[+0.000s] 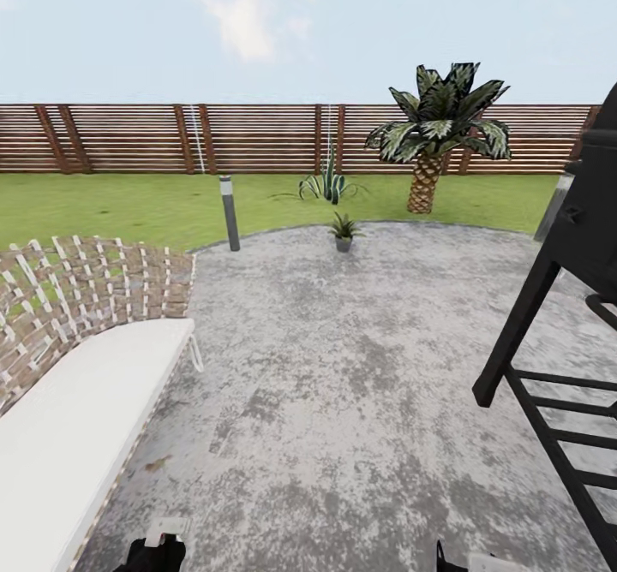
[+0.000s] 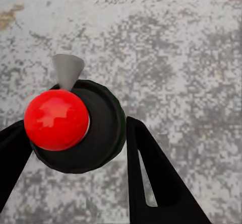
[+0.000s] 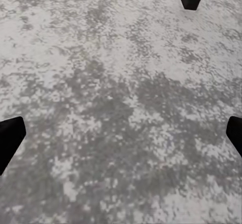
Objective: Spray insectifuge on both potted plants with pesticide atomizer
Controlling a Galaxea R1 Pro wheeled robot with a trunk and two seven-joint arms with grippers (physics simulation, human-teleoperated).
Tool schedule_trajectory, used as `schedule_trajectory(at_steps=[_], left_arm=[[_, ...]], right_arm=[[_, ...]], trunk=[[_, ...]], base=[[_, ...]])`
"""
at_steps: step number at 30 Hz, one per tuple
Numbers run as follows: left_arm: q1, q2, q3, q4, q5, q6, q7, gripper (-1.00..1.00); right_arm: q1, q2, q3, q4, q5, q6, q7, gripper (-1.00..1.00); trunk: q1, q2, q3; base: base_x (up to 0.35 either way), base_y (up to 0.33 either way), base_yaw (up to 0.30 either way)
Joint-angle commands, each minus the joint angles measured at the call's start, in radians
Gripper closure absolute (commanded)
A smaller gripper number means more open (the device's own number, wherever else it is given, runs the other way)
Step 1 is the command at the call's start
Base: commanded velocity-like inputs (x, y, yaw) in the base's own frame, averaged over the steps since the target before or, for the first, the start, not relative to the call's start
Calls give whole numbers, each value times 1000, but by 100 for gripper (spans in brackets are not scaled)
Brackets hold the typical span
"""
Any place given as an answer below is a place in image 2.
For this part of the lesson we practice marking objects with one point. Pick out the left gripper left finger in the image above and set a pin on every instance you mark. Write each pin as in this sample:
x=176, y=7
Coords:
x=15, y=150

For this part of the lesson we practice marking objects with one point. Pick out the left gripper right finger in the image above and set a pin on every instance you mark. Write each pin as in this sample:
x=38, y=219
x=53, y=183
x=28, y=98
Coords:
x=176, y=204

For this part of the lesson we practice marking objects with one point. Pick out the insectifuge atomizer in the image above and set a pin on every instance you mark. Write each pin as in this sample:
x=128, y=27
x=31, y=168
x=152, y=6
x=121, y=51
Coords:
x=77, y=126

